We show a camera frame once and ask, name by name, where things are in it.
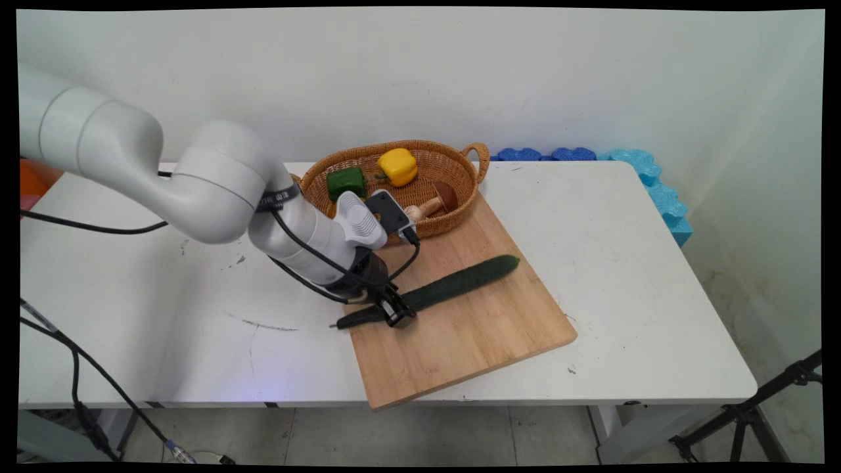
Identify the wooden cutting board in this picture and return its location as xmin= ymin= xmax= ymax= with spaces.
xmin=344 ymin=191 xmax=579 ymax=411

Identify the black velcro strap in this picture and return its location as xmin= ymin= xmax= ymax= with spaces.
xmin=256 ymin=185 xmax=300 ymax=213

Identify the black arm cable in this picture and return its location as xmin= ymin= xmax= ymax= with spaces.
xmin=20 ymin=171 xmax=173 ymax=236

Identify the dark green cucumber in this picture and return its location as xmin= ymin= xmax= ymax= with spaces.
xmin=330 ymin=255 xmax=520 ymax=330

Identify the white table leg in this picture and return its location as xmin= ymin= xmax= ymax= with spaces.
xmin=588 ymin=401 xmax=723 ymax=465

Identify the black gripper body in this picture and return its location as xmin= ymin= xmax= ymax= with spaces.
xmin=327 ymin=247 xmax=390 ymax=304

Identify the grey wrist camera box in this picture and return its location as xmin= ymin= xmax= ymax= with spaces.
xmin=365 ymin=189 xmax=421 ymax=245

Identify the brown cap toy mushroom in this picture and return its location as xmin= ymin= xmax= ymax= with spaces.
xmin=418 ymin=182 xmax=459 ymax=217

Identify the black tripod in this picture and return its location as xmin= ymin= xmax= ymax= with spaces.
xmin=669 ymin=350 xmax=823 ymax=464

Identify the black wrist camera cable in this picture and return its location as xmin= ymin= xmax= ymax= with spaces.
xmin=266 ymin=209 xmax=422 ymax=304

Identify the woven wicker basket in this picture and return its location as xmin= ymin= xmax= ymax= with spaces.
xmin=291 ymin=139 xmax=491 ymax=240

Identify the green bell pepper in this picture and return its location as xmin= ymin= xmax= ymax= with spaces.
xmin=326 ymin=167 xmax=367 ymax=202

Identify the yellow bell pepper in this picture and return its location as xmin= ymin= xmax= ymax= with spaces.
xmin=375 ymin=148 xmax=419 ymax=188

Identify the light blue foam mat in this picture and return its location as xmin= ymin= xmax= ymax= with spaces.
xmin=601 ymin=148 xmax=694 ymax=248

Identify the black cable with grey sleeve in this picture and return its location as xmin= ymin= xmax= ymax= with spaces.
xmin=20 ymin=299 xmax=198 ymax=464

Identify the thick black floor cable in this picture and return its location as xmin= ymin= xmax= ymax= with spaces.
xmin=20 ymin=317 xmax=122 ymax=462

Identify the orange object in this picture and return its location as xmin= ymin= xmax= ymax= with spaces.
xmin=20 ymin=160 xmax=64 ymax=198

